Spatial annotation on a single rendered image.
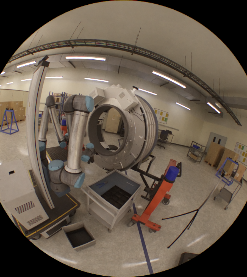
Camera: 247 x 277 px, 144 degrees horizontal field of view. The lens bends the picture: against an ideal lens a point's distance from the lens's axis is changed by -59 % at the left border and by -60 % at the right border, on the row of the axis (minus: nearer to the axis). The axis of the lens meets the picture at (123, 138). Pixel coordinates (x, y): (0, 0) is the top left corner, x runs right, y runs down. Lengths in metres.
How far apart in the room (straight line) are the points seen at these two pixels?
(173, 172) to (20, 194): 1.33
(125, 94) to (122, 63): 3.54
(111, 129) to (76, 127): 5.59
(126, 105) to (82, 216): 1.70
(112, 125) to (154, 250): 6.05
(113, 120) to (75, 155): 5.53
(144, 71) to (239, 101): 4.58
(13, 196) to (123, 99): 1.51
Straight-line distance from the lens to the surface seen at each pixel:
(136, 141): 1.29
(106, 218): 1.34
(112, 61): 4.75
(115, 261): 1.51
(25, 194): 0.93
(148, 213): 1.54
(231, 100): 5.54
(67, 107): 0.79
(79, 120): 0.70
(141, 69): 4.78
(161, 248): 1.75
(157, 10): 3.06
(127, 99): 1.24
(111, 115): 6.13
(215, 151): 6.96
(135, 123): 1.28
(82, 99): 0.71
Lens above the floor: 1.49
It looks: 15 degrees down
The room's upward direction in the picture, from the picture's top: 13 degrees clockwise
